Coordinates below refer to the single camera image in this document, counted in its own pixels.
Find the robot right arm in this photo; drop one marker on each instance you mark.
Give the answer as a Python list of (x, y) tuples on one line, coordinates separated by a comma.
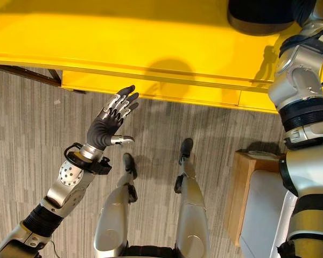
[(298, 86)]

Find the black sole-shaped part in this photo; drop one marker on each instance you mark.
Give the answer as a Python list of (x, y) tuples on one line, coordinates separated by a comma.
[(255, 16)]

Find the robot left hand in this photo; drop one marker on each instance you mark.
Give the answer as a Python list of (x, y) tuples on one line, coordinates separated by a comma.
[(101, 131)]

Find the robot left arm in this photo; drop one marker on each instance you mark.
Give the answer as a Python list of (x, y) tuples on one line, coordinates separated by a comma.
[(67, 185)]

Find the yellow shelf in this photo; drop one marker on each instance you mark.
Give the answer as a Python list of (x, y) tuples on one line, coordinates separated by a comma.
[(110, 40)]

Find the white plastic box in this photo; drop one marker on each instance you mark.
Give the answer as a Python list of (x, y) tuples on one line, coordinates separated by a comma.
[(266, 212)]

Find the robot right leg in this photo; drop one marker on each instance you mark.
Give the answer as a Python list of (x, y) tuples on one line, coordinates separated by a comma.
[(192, 204)]

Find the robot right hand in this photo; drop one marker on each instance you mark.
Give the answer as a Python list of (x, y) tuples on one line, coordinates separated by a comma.
[(304, 12)]

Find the dark shelf bracket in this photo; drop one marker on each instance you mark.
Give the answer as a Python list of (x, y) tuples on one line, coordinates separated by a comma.
[(40, 75)]

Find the robot black waist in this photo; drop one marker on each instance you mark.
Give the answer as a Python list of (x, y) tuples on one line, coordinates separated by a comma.
[(150, 251)]

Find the wooden crate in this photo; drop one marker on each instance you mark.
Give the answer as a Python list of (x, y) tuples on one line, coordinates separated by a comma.
[(241, 188)]

